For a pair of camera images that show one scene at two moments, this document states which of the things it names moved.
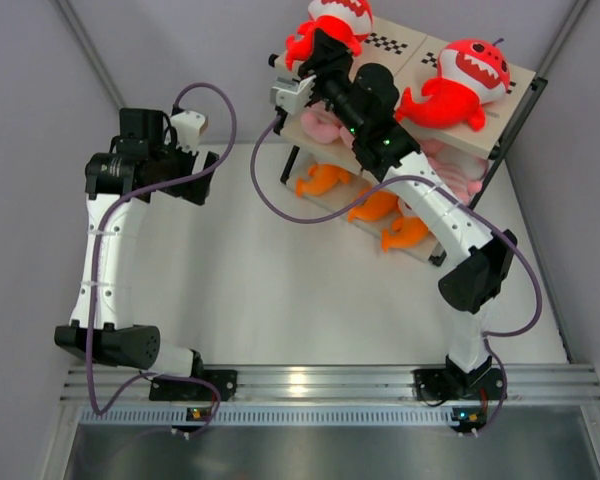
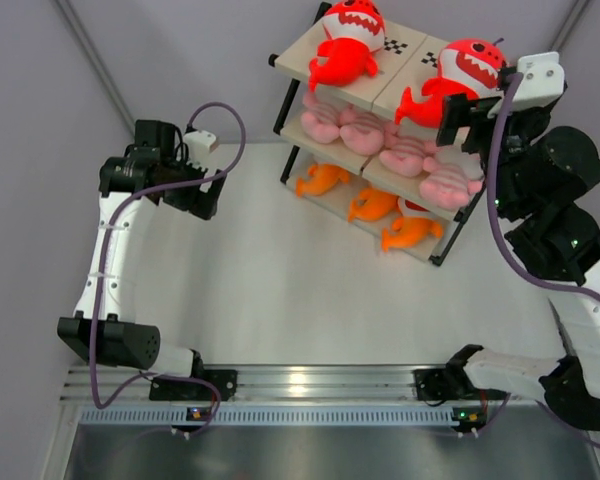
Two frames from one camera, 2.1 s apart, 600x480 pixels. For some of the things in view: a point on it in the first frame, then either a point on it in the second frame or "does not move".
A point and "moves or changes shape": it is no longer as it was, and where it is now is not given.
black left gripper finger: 211,157 → 209,203
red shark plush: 351,21 moves or changes shape
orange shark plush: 404,232 does not move
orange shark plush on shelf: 324,178 does not move
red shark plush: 472,74 does not move
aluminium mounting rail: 341,383 does not move
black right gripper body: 335,93 → 517,128
